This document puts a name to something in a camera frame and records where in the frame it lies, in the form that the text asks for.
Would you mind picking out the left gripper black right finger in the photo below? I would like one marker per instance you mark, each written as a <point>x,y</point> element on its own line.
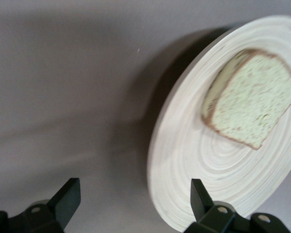
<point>215,218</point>

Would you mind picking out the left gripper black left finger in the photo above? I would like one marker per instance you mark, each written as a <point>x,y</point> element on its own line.
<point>51,213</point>

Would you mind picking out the round wooden plate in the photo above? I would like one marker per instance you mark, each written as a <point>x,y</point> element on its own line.
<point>208,165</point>

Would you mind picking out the slice of brown toast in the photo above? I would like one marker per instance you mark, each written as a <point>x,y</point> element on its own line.
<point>252,102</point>

